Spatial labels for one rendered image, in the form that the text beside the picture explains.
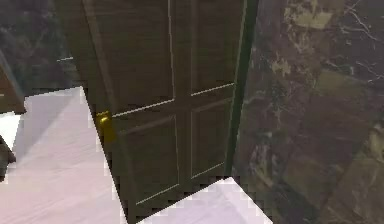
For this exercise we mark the dark brown panelled door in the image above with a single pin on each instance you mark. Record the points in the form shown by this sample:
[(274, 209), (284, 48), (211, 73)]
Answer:
[(150, 66)]

